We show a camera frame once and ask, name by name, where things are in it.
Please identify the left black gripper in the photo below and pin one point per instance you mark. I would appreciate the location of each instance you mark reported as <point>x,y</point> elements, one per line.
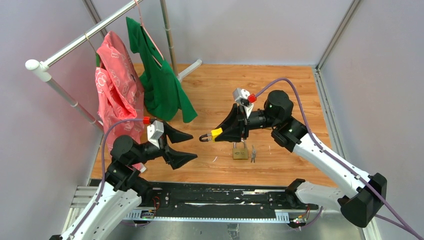
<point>176,158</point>

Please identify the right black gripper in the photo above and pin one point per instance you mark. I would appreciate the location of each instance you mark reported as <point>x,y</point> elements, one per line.
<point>235,130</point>

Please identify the yellow black padlock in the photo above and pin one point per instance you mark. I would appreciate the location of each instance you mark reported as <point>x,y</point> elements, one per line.
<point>210,136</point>

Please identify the brass padlock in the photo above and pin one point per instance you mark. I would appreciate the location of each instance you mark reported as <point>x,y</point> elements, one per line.
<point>240,151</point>

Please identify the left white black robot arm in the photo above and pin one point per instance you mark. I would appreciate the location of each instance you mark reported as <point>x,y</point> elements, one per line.
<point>121,188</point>

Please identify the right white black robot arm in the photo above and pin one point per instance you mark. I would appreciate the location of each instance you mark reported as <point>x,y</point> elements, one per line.
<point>358,195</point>

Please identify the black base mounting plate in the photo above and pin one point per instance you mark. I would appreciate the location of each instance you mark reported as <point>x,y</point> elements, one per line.
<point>207,202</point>

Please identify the green garment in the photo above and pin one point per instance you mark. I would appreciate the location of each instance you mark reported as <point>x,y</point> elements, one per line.
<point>163,92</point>

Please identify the pink patterned garment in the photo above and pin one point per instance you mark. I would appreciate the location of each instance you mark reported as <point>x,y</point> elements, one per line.
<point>120,92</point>

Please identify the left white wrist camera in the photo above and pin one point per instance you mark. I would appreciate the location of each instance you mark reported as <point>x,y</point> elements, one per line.
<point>154,132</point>

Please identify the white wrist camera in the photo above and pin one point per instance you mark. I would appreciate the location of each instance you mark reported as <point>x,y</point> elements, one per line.
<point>245,99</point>
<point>154,132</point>

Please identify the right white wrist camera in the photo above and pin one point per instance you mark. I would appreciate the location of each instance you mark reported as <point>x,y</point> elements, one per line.
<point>245,99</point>

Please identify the aluminium frame rail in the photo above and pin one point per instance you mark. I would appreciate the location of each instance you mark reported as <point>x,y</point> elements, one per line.
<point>318,68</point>

